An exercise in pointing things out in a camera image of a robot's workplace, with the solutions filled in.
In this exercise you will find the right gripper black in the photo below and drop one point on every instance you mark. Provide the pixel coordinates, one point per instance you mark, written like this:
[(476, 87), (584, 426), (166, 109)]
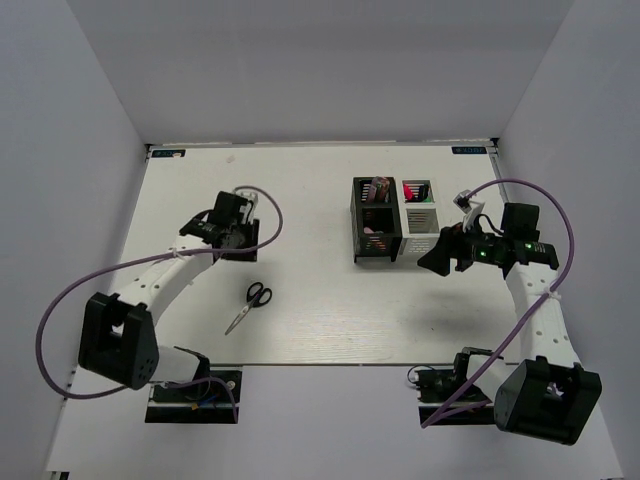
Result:
[(451, 243)]

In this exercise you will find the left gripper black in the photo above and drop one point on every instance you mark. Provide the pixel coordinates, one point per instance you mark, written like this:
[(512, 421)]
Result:
[(248, 256)]

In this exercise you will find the pink cap black highlighter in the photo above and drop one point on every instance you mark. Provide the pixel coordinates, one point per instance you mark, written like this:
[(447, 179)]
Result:
[(408, 193)]

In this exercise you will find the pink patterned glue bottle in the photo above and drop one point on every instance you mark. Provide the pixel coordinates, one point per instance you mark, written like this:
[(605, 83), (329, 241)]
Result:
[(378, 191)]

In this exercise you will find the orange cap black highlighter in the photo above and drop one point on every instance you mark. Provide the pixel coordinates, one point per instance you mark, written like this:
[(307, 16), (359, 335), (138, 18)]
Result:
[(422, 191)]

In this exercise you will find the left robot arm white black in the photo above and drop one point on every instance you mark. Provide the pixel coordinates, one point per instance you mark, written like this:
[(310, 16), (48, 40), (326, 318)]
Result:
[(118, 339)]

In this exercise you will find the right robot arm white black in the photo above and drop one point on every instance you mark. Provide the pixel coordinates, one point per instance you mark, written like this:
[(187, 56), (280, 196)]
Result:
[(548, 394)]

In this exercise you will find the white slotted pen holder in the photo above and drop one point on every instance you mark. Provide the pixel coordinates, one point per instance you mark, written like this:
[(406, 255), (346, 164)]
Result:
[(419, 221)]

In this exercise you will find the black slotted pen holder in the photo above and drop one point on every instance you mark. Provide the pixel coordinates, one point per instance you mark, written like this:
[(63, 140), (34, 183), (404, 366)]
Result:
[(383, 218)]

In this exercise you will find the left blue table label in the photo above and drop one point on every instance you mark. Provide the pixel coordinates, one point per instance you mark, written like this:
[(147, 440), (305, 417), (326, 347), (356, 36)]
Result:
[(168, 153)]

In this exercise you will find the blue table label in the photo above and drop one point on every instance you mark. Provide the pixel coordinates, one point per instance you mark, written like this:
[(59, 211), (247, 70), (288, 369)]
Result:
[(469, 150), (168, 153)]

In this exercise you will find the right blue table label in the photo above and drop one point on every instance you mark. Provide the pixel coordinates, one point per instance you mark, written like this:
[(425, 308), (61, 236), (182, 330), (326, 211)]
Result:
[(469, 150)]

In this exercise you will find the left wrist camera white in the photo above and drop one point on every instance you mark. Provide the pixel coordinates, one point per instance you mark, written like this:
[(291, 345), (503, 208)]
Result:
[(249, 202)]

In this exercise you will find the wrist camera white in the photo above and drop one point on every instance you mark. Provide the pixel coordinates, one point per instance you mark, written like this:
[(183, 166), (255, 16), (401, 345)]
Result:
[(249, 202), (471, 206)]

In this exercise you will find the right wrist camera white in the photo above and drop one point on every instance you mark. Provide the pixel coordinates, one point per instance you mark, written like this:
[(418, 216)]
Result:
[(471, 206)]

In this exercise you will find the black handled scissors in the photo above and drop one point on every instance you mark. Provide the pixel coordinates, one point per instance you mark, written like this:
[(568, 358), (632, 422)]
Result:
[(257, 296)]

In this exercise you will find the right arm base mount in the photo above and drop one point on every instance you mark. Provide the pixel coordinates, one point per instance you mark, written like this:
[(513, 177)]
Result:
[(435, 384)]

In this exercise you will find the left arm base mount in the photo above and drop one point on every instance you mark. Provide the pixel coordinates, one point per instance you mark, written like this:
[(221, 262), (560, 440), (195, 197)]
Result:
[(212, 402)]

